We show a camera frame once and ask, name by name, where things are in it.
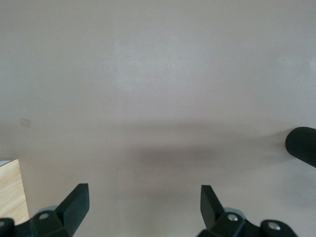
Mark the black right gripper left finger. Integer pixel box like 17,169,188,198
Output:
29,183,89,237

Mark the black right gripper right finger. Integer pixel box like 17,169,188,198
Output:
197,185,260,237

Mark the light wooden drawer cabinet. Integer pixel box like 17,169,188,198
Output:
0,159,30,224

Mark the black ribbed foam cylinder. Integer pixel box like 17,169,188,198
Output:
284,126,316,168

